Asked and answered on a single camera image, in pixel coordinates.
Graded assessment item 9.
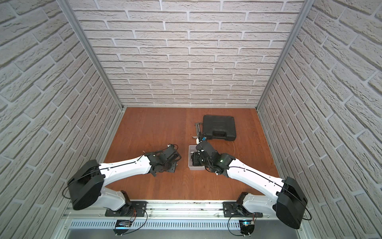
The aluminium left corner post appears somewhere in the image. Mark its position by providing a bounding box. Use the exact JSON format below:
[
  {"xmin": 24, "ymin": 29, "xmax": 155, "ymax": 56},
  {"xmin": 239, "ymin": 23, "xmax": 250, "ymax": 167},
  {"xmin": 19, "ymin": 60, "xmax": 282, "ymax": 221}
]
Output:
[{"xmin": 57, "ymin": 0, "xmax": 124, "ymax": 111}]

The small circuit board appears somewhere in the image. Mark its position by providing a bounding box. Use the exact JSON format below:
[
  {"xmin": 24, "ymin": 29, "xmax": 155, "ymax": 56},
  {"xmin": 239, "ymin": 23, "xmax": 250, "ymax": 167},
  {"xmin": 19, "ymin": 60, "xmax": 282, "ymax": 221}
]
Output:
[
  {"xmin": 113, "ymin": 220, "xmax": 133, "ymax": 236},
  {"xmin": 239, "ymin": 220, "xmax": 255, "ymax": 237}
]

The grey metal pipe wrench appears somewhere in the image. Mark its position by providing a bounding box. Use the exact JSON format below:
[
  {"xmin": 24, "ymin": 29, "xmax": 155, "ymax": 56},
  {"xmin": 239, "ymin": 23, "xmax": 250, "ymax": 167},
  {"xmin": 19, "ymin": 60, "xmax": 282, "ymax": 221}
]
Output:
[{"xmin": 193, "ymin": 122, "xmax": 203, "ymax": 140}]

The aluminium corner post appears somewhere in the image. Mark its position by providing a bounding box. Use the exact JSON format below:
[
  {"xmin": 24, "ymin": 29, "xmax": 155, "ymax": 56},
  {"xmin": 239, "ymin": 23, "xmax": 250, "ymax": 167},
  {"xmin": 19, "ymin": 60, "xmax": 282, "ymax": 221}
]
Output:
[
  {"xmin": 57, "ymin": 0, "xmax": 124, "ymax": 111},
  {"xmin": 256, "ymin": 0, "xmax": 315, "ymax": 111}
]

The left small circuit board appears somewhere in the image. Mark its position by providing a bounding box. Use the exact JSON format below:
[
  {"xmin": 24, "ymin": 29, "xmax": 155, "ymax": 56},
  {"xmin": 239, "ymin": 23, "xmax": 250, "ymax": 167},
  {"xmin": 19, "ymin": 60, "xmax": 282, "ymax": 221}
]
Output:
[{"xmin": 113, "ymin": 220, "xmax": 133, "ymax": 236}]

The black plastic tool case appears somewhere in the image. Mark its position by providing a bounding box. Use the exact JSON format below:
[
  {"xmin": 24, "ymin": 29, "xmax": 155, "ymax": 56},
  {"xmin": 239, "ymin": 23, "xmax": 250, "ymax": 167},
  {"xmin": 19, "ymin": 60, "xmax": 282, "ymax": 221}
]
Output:
[{"xmin": 202, "ymin": 115, "xmax": 237, "ymax": 141}]

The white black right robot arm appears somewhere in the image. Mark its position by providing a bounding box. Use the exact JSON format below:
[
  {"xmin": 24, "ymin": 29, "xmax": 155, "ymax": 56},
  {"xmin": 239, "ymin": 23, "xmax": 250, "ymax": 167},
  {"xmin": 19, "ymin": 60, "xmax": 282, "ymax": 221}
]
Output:
[{"xmin": 196, "ymin": 141, "xmax": 308, "ymax": 229}]

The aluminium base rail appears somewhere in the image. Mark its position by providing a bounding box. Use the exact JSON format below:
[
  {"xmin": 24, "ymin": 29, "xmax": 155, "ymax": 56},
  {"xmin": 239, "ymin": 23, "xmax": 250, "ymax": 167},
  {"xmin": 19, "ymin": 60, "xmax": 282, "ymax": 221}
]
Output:
[{"xmin": 62, "ymin": 199, "xmax": 306, "ymax": 222}]

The right small circuit board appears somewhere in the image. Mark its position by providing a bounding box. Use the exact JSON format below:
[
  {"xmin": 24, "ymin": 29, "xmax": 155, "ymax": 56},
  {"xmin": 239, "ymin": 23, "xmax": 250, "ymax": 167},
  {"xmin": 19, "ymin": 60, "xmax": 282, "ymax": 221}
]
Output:
[{"xmin": 239, "ymin": 220, "xmax": 255, "ymax": 237}]

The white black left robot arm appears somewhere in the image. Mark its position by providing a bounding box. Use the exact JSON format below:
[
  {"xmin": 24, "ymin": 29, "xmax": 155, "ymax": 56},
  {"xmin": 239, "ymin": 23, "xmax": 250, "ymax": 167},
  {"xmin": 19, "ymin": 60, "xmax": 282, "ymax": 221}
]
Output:
[{"xmin": 67, "ymin": 144, "xmax": 182, "ymax": 216}]

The translucent white storage box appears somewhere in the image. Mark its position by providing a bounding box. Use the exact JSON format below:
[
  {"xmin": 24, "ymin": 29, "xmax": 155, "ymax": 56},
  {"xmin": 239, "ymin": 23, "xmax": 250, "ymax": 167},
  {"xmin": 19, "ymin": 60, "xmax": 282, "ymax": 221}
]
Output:
[{"xmin": 188, "ymin": 145, "xmax": 205, "ymax": 171}]

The white slotted cable duct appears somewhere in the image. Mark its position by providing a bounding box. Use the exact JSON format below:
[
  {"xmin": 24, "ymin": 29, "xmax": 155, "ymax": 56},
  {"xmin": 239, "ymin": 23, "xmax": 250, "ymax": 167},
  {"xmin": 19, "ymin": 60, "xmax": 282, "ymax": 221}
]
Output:
[{"xmin": 69, "ymin": 219, "xmax": 276, "ymax": 231}]

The aluminium right corner post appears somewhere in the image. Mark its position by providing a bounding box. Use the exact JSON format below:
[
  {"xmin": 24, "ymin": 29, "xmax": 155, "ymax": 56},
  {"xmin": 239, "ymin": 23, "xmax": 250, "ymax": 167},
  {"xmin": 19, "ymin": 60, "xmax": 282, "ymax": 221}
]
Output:
[{"xmin": 256, "ymin": 0, "xmax": 315, "ymax": 111}]

